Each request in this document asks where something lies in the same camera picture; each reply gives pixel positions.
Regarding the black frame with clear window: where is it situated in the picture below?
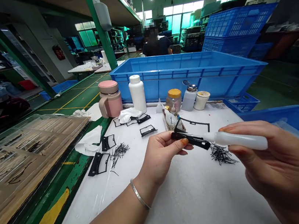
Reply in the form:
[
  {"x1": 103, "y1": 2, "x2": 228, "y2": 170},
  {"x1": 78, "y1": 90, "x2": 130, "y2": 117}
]
[
  {"x1": 84, "y1": 149, "x2": 114, "y2": 178},
  {"x1": 135, "y1": 112, "x2": 152, "y2": 126},
  {"x1": 100, "y1": 134, "x2": 117, "y2": 152},
  {"x1": 139, "y1": 122, "x2": 159, "y2": 138}
]

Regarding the thin black gasket outline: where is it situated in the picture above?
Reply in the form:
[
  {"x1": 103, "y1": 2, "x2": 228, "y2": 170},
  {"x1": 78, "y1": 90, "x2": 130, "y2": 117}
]
[{"x1": 112, "y1": 117, "x2": 126, "y2": 129}]

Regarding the person's right hand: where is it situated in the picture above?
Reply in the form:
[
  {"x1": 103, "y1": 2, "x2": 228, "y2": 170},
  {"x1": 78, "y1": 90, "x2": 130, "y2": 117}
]
[{"x1": 217, "y1": 113, "x2": 299, "y2": 214}]

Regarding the pile of black pins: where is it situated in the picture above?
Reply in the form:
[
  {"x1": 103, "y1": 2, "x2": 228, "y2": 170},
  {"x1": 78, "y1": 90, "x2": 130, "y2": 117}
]
[
  {"x1": 106, "y1": 141, "x2": 134, "y2": 178},
  {"x1": 208, "y1": 139, "x2": 240, "y2": 169}
]

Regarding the green metal shelf rack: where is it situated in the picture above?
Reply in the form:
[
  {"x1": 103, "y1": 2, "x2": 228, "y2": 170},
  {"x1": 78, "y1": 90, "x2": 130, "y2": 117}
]
[{"x1": 0, "y1": 0, "x2": 152, "y2": 106}]

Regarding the pump dispenser bottle, metal top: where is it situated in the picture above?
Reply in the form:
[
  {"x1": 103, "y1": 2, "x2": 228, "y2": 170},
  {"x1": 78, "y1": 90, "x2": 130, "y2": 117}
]
[{"x1": 177, "y1": 78, "x2": 201, "y2": 113}]

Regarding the small blue basket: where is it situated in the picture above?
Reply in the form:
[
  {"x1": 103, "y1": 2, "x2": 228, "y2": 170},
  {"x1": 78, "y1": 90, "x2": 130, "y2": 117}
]
[{"x1": 221, "y1": 91, "x2": 262, "y2": 116}]

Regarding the white table with parts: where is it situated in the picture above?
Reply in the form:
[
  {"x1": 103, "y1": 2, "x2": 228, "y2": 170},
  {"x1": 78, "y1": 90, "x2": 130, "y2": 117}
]
[{"x1": 65, "y1": 48, "x2": 119, "y2": 78}]

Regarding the dark red bag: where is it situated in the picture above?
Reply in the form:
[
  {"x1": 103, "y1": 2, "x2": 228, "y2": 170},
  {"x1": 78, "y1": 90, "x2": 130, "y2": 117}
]
[{"x1": 0, "y1": 93, "x2": 34, "y2": 129}]

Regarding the large thin black gasket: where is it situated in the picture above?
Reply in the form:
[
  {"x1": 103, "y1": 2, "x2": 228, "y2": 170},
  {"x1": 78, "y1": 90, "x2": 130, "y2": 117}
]
[{"x1": 179, "y1": 113, "x2": 212, "y2": 137}]

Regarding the tall white plastic bottle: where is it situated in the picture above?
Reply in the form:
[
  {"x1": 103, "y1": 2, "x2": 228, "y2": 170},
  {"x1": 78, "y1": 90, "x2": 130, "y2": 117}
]
[{"x1": 127, "y1": 74, "x2": 149, "y2": 115}]

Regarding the shallow blue tray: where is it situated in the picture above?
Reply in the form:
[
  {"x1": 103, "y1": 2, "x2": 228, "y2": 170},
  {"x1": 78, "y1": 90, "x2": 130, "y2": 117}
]
[{"x1": 37, "y1": 78, "x2": 81, "y2": 102}]

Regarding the grey plastic cover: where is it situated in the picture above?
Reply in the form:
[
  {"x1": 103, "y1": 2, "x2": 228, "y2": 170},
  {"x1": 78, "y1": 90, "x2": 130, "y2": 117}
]
[{"x1": 91, "y1": 0, "x2": 113, "y2": 33}]

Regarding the clear bag of tools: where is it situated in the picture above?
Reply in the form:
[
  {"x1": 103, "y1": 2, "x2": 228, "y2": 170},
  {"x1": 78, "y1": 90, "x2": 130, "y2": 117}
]
[{"x1": 159, "y1": 96, "x2": 184, "y2": 133}]

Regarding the clear jar with yellow lid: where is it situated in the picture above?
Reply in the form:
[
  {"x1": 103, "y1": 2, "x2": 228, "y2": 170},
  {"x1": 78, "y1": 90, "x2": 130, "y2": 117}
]
[{"x1": 163, "y1": 87, "x2": 185, "y2": 115}]

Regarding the white cloth rag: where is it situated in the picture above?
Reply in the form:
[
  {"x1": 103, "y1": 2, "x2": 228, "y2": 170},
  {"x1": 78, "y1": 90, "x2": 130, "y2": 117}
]
[{"x1": 72, "y1": 124, "x2": 108, "y2": 159}]

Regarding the white work board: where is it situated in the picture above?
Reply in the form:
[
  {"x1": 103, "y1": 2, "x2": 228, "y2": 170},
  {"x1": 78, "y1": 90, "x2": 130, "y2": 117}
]
[{"x1": 39, "y1": 90, "x2": 283, "y2": 224}]

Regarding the crumpled white cloth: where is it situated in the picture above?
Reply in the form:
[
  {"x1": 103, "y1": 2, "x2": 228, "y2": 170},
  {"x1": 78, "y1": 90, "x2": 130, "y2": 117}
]
[{"x1": 116, "y1": 105, "x2": 147, "y2": 124}]

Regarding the white squeeze bottle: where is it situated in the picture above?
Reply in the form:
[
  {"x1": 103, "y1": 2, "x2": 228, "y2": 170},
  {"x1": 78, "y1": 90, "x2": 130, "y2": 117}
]
[{"x1": 202, "y1": 123, "x2": 269, "y2": 159}]

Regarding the stack of blue crates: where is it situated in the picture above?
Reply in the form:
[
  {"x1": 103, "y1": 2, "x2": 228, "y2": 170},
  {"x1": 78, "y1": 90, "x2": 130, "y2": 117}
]
[{"x1": 196, "y1": 1, "x2": 286, "y2": 69}]

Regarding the person's left hand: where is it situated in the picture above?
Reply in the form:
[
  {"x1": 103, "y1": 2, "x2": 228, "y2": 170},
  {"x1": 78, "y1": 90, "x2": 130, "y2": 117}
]
[{"x1": 129, "y1": 128, "x2": 201, "y2": 202}]

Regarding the black plastic frame part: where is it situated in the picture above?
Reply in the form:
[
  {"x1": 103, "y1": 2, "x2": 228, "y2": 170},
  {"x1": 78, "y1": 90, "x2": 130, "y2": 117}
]
[{"x1": 169, "y1": 115, "x2": 212, "y2": 155}]

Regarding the stack of clear plastic trays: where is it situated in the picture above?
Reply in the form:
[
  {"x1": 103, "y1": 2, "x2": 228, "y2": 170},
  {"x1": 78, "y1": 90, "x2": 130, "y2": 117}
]
[{"x1": 0, "y1": 106, "x2": 107, "y2": 224}]

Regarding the large blue plastic crate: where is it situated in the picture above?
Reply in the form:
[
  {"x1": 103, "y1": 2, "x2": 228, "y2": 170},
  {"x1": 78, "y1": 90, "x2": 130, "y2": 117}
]
[{"x1": 107, "y1": 39, "x2": 273, "y2": 115}]

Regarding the red bin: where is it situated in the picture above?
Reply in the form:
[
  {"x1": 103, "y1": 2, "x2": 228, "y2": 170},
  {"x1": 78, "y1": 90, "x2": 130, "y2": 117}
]
[{"x1": 17, "y1": 78, "x2": 37, "y2": 92}]

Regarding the pink lidded mug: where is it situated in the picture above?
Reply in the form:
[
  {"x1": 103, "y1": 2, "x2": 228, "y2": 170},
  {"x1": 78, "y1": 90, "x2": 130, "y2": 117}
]
[{"x1": 95, "y1": 79, "x2": 125, "y2": 120}]

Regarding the small white jar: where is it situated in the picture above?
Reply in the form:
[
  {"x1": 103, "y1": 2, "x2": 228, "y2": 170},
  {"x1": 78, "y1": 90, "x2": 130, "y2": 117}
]
[{"x1": 192, "y1": 90, "x2": 213, "y2": 112}]

